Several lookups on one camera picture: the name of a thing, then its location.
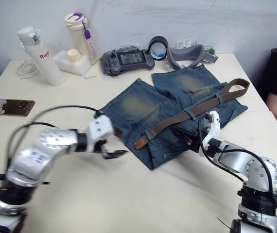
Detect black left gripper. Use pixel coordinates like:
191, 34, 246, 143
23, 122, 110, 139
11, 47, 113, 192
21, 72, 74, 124
93, 138, 129, 160

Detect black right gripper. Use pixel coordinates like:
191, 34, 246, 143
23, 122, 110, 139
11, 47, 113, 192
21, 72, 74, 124
170, 127, 200, 153

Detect brown braided belt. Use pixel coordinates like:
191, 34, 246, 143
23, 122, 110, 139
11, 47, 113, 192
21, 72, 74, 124
133, 78, 251, 150

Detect blue denim shorts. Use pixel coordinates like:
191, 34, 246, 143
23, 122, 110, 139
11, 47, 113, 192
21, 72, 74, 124
98, 64, 249, 171

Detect grey green pouch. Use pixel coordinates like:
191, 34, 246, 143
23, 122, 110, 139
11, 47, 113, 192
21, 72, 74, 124
202, 45, 219, 65

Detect grey tape roll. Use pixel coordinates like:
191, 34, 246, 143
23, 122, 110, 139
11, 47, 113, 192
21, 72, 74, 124
148, 35, 169, 62

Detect white printed paper card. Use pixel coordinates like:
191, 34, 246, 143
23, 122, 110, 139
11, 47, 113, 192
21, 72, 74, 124
176, 37, 199, 50

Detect grey handheld game console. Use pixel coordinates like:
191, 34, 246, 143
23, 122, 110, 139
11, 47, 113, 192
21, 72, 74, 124
103, 48, 156, 75

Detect cream cylinder cap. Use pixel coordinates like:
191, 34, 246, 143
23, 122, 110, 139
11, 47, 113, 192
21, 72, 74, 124
66, 49, 81, 63

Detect smartphone with dark back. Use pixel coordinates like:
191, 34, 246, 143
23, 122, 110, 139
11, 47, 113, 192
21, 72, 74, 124
0, 98, 36, 117

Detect white thermos with red print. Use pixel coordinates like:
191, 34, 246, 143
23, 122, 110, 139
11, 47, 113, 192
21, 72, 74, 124
16, 26, 65, 87

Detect black chair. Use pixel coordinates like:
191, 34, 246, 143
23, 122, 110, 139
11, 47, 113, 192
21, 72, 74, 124
259, 47, 277, 103

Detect cream bottle with purple lid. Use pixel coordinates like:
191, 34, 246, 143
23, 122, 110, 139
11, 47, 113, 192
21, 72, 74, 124
64, 11, 98, 66

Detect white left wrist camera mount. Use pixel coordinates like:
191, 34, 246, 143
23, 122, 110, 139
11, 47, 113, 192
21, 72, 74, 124
86, 115, 116, 153

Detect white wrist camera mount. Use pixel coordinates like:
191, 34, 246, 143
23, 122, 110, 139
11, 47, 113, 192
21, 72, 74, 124
198, 110, 222, 156
86, 115, 116, 153

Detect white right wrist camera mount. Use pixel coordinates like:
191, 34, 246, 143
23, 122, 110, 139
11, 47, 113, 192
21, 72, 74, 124
198, 110, 222, 156

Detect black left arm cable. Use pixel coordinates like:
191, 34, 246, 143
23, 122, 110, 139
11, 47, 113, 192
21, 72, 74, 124
7, 104, 101, 156

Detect grey curved head strap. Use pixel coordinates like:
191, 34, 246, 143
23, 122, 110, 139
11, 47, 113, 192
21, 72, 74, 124
165, 44, 205, 71

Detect thin white cable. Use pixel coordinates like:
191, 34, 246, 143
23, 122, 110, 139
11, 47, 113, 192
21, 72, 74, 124
16, 43, 42, 80

